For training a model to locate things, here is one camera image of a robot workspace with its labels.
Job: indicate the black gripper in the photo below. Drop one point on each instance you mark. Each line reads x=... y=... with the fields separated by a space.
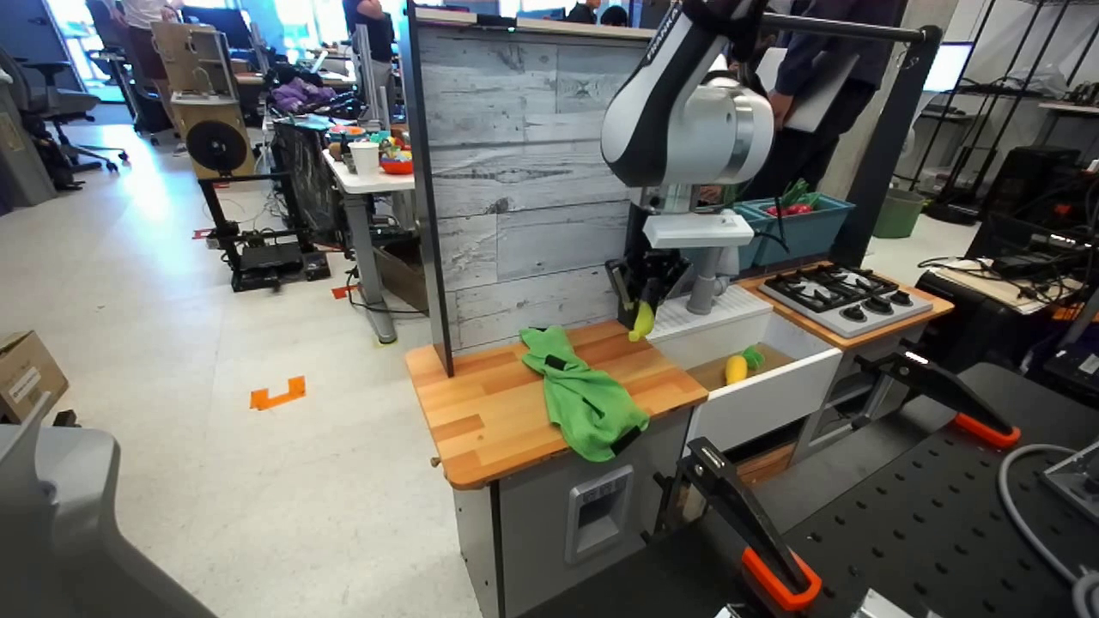
x=657 y=272

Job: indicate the yellow banana plush toy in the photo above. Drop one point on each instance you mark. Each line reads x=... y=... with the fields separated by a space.
x=643 y=325

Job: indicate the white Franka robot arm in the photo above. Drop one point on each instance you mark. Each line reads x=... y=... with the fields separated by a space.
x=708 y=139

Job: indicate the grey toy faucet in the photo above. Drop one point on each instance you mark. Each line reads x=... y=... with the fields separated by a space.
x=708 y=280

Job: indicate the green cloth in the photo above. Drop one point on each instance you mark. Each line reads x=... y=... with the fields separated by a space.
x=583 y=399

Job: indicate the yellow corn toy green leaves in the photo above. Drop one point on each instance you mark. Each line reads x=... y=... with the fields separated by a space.
x=740 y=368

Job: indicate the white toy sink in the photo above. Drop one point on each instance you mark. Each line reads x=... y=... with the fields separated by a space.
x=768 y=399

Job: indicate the toy kitchen cabinet wooden counter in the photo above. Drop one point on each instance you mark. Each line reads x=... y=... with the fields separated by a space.
x=491 y=414

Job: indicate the toy stove top black burners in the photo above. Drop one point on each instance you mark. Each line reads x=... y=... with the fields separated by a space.
x=844 y=301

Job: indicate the grey wood-look back panel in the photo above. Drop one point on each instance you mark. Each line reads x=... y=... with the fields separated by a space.
x=516 y=184

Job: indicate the teal plastic bin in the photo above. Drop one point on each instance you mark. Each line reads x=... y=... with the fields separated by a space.
x=801 y=236

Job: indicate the green waste bin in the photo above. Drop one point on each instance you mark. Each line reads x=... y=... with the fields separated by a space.
x=897 y=214

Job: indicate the red bowl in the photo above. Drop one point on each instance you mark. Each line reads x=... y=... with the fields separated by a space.
x=395 y=165

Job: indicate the white side table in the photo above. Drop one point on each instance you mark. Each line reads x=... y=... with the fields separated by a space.
x=360 y=194

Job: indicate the white cup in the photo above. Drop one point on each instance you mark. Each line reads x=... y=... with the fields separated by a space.
x=364 y=161

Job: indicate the person in dark clothes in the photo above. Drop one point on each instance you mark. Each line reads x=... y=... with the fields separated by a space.
x=836 y=45

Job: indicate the orange floor tape marker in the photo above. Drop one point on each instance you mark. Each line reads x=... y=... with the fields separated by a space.
x=277 y=398

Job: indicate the cluttered side desk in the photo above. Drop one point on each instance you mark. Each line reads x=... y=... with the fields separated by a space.
x=1017 y=275

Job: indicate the black filament spool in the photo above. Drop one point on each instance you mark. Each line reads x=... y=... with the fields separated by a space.
x=216 y=147

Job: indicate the grey rounded equipment cover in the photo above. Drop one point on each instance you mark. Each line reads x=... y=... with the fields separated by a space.
x=69 y=528

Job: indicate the small cardboard box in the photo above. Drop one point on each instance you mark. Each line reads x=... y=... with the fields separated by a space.
x=26 y=379

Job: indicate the black office chair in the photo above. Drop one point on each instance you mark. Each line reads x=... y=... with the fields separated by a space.
x=37 y=115

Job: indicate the black kitchen frame post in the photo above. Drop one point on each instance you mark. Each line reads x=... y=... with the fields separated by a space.
x=894 y=139

